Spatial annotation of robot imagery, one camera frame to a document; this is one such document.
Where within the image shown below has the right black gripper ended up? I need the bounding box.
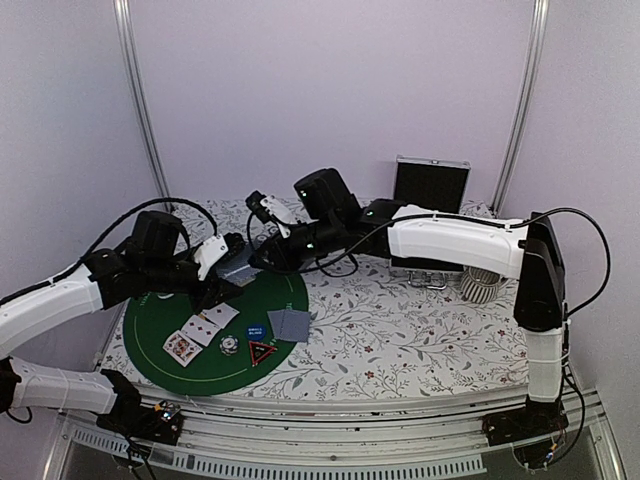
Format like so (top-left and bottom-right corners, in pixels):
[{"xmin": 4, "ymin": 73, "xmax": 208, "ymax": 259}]
[{"xmin": 248, "ymin": 215, "xmax": 343, "ymax": 276}]

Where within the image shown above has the blue playing card deck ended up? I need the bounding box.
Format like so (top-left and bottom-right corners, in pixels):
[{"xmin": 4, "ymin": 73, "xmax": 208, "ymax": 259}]
[{"xmin": 216, "ymin": 252, "xmax": 260, "ymax": 287}]

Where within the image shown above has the face-up diamonds card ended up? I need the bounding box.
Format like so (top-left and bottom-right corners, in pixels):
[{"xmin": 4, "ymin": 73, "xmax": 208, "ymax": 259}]
[{"xmin": 181, "ymin": 315, "xmax": 220, "ymax": 347}]

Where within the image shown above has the blue small blind button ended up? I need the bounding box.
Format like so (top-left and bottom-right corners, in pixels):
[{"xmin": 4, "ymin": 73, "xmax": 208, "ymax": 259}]
[{"xmin": 245, "ymin": 324, "xmax": 268, "ymax": 342}]

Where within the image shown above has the face-up king card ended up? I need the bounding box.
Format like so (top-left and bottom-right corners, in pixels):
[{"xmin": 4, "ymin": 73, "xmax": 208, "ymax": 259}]
[{"xmin": 163, "ymin": 330, "xmax": 202, "ymax": 367}]

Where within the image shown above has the blue playing card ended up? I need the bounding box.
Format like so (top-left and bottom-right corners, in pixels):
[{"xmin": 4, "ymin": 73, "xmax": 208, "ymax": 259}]
[
  {"xmin": 267, "ymin": 310, "xmax": 286, "ymax": 338},
  {"xmin": 276, "ymin": 310, "xmax": 311, "ymax": 343}
]

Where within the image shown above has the black red triangular plaque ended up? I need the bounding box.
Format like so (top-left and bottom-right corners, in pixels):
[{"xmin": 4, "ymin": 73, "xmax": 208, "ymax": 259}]
[{"xmin": 248, "ymin": 341, "xmax": 277, "ymax": 367}]

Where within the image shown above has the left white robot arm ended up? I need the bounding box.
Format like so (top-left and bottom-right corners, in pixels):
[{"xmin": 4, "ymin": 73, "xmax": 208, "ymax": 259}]
[{"xmin": 1, "ymin": 211, "xmax": 245, "ymax": 434}]

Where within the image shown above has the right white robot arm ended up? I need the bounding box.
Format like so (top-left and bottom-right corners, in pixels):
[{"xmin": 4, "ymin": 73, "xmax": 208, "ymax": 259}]
[{"xmin": 245, "ymin": 168, "xmax": 568, "ymax": 436}]

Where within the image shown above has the round green poker mat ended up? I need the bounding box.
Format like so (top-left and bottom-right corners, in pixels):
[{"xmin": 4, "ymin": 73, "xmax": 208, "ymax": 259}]
[{"xmin": 123, "ymin": 272, "xmax": 309, "ymax": 396}]

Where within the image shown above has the floral white tablecloth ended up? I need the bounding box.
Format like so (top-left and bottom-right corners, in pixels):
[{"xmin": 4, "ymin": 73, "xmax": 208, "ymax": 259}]
[{"xmin": 97, "ymin": 197, "xmax": 561, "ymax": 401}]

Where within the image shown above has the aluminium poker chip case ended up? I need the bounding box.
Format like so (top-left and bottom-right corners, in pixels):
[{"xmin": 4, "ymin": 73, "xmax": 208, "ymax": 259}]
[{"xmin": 393, "ymin": 155, "xmax": 471, "ymax": 214}]

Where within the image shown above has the striped ceramic mug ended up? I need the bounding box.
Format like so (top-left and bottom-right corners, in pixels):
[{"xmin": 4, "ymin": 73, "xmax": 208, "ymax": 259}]
[{"xmin": 460, "ymin": 267, "xmax": 509, "ymax": 304}]

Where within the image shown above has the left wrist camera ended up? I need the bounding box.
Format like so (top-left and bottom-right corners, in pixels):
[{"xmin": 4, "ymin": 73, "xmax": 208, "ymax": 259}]
[{"xmin": 193, "ymin": 235, "xmax": 229, "ymax": 281}]

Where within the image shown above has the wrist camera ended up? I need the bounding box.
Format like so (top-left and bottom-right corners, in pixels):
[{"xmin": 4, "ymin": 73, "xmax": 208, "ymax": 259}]
[
  {"xmin": 245, "ymin": 191, "xmax": 299, "ymax": 238},
  {"xmin": 193, "ymin": 235, "xmax": 229, "ymax": 281}
]

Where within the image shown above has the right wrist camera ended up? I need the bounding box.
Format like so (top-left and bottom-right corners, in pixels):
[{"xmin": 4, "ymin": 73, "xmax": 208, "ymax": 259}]
[{"xmin": 245, "ymin": 191, "xmax": 299, "ymax": 238}]

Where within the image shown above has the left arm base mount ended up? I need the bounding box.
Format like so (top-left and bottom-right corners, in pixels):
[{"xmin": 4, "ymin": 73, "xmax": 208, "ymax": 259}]
[{"xmin": 96, "ymin": 401, "xmax": 184, "ymax": 446}]

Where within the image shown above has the front aluminium rail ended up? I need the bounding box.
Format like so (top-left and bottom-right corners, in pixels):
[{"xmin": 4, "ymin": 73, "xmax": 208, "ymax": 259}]
[{"xmin": 43, "ymin": 387, "xmax": 630, "ymax": 479}]

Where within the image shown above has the left aluminium frame post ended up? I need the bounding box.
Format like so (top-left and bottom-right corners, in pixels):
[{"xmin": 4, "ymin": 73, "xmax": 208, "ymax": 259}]
[{"xmin": 113, "ymin": 0, "xmax": 171, "ymax": 198}]

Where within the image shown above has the aluminium frame post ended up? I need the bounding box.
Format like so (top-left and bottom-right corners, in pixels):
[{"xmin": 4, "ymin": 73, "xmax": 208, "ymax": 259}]
[
  {"xmin": 113, "ymin": 0, "xmax": 171, "ymax": 198},
  {"xmin": 491, "ymin": 0, "xmax": 550, "ymax": 214}
]

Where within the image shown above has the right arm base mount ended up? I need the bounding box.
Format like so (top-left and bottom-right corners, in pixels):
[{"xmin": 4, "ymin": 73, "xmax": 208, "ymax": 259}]
[{"xmin": 481, "ymin": 393, "xmax": 587, "ymax": 471}]

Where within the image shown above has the right aluminium frame post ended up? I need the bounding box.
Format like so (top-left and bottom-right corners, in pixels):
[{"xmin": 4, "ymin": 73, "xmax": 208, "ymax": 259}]
[{"xmin": 491, "ymin": 0, "xmax": 550, "ymax": 214}]

